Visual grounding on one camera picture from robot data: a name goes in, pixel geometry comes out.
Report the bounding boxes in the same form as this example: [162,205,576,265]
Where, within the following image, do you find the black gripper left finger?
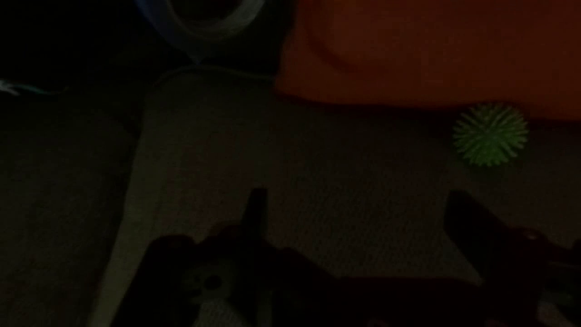
[114,187,341,327]

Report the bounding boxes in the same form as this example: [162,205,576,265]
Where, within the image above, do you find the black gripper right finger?
[443,189,581,327]

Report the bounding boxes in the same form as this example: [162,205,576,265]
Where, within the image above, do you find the dark brown couch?
[0,34,581,327]

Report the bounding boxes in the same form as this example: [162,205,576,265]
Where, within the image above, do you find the green spiky ball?
[452,103,532,171]

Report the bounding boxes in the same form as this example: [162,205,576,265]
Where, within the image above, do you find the white round container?
[134,0,269,43]

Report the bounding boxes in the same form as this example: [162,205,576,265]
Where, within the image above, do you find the orange cloth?
[271,0,581,125]

